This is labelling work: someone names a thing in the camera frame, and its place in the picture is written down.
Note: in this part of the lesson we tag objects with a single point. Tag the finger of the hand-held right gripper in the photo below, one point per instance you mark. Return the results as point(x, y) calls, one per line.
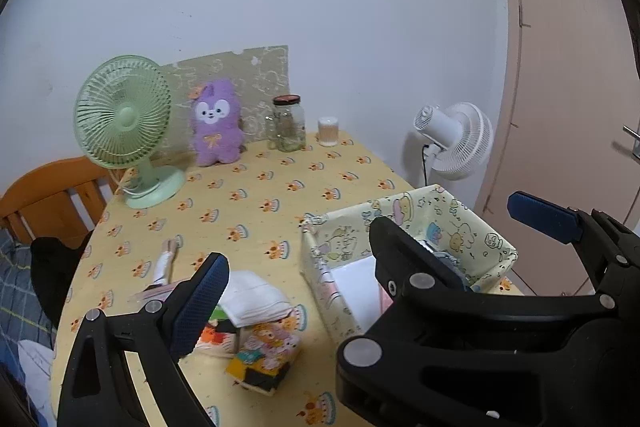
point(410, 257)
point(545, 217)

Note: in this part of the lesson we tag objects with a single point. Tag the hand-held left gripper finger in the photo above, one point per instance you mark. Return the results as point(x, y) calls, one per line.
point(200, 302)

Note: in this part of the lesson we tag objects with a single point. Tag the green tissue pack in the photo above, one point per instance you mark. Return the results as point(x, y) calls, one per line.
point(217, 339)

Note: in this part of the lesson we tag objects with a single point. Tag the pale pink packet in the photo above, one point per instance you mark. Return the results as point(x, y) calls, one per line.
point(147, 293)

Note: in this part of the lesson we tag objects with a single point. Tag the white towel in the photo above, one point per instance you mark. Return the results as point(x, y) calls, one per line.
point(255, 297)

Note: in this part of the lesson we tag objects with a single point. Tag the cartoon printed fabric storage box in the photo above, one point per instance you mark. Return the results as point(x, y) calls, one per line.
point(345, 237)

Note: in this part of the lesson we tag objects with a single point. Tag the colourful cartoon tissue pack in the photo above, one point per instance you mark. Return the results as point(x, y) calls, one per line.
point(265, 352)

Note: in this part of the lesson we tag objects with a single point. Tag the rolled grey beige cloth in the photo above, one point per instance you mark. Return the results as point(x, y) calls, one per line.
point(165, 262)

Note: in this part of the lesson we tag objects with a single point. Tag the white electric fan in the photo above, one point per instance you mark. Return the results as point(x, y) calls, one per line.
point(462, 142)

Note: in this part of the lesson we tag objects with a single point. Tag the yellow printed tablecloth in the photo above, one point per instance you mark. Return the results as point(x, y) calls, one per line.
point(270, 187)

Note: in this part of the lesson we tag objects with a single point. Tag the black cloth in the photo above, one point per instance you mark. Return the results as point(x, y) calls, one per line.
point(55, 272)

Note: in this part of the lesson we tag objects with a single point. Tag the cotton swab container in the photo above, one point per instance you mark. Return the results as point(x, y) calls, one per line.
point(328, 133)

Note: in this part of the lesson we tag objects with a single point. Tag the pink door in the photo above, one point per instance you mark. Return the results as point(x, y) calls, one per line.
point(560, 57)

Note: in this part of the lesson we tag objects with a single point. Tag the purple plush toy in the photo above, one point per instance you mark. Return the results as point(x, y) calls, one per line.
point(216, 132)

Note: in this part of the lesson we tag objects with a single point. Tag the glass jar with dark lid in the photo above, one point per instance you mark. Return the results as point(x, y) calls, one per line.
point(289, 127)

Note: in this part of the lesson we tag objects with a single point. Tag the white cloth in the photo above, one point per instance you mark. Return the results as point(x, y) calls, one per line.
point(37, 377)

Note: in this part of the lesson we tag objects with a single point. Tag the blue plaid bedding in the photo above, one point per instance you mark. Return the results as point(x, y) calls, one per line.
point(20, 297)

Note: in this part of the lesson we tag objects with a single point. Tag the green desk fan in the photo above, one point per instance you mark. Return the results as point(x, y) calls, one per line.
point(122, 114)

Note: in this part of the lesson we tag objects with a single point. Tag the beige patterned board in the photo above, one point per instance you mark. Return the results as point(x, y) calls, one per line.
point(262, 74)

